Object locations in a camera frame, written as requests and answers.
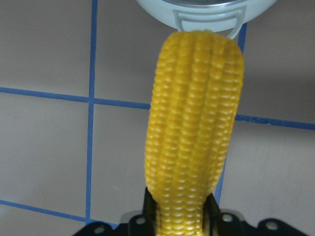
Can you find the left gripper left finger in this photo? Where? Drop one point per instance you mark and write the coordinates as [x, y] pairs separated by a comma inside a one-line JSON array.
[[149, 210]]

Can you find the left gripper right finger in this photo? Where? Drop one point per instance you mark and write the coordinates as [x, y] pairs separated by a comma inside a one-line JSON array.
[[210, 212]]

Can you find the yellow corn cob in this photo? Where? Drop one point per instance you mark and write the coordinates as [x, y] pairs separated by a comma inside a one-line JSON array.
[[196, 93]]

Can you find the glass pot lid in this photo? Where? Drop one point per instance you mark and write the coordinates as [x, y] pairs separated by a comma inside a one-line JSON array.
[[202, 3]]

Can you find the pale green cooking pot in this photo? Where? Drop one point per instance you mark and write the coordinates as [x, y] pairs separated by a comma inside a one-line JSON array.
[[214, 18]]

